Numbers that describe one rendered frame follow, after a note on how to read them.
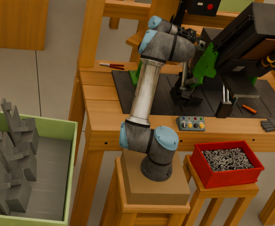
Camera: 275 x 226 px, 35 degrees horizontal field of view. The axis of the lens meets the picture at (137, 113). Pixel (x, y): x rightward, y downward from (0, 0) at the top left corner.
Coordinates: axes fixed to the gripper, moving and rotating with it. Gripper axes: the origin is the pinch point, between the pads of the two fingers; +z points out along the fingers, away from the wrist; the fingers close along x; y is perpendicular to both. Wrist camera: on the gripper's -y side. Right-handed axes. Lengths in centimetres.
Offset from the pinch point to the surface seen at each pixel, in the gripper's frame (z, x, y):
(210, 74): 8.7, -15.1, 2.9
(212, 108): 23.5, -29.4, -8.9
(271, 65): 23.4, -11.1, 33.3
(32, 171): -77, -89, -5
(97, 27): -49, 2, -34
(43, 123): -72, -64, -21
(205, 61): 3.1, -9.0, 3.4
